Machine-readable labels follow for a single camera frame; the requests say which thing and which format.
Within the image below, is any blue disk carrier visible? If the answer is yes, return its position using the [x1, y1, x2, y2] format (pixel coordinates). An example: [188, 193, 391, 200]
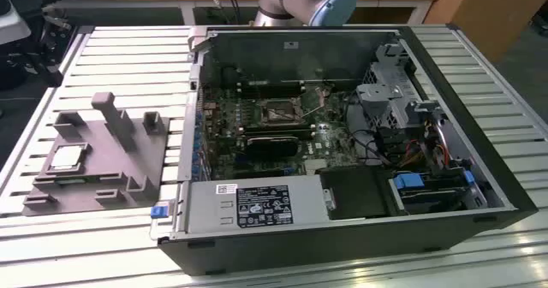
[392, 171, 426, 191]

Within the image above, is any black wire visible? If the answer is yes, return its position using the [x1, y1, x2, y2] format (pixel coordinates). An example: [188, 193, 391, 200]
[350, 129, 398, 167]

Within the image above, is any CPU socket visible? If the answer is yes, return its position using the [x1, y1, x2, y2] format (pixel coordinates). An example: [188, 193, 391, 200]
[260, 99, 306, 124]

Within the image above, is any black open PC case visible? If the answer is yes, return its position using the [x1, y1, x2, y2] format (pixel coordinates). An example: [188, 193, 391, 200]
[150, 24, 539, 276]

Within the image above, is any black RAM stick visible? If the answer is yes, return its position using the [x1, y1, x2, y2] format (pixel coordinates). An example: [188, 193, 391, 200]
[243, 124, 314, 139]

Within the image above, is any metal locking lever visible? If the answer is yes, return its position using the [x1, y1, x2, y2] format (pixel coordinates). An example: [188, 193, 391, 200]
[300, 87, 332, 119]

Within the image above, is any green motherboard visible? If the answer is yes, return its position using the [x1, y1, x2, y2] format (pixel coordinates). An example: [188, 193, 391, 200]
[200, 84, 387, 182]

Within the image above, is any brown wooden cabinet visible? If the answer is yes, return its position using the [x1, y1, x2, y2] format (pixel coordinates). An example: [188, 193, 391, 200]
[427, 0, 548, 63]

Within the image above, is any green RAM stick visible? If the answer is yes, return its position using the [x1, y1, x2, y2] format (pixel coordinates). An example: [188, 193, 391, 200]
[54, 178, 100, 185]

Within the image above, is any silver chipset heat sink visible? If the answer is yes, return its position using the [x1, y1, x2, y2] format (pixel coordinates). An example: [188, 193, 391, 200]
[304, 159, 330, 175]

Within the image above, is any silver square CPU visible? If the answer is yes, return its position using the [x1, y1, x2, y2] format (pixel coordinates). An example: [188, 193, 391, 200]
[50, 146, 87, 171]

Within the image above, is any yellow and orange wire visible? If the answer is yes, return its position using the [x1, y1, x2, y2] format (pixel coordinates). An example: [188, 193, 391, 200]
[400, 140, 454, 167]

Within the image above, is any black disk bay cover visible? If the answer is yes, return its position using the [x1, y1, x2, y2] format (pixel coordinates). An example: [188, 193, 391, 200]
[319, 167, 391, 221]

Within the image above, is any silver power supply unit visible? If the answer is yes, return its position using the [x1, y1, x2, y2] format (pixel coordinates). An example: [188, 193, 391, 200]
[184, 174, 332, 235]

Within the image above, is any silver metal drive cage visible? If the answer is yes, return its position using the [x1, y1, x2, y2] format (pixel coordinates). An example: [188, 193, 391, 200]
[356, 43, 432, 131]

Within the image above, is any grey parts rack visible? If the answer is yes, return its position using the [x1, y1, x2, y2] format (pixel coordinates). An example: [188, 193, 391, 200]
[22, 92, 171, 217]

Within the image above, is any black graphics card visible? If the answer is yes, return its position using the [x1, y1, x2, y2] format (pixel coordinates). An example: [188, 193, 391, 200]
[246, 135, 300, 158]

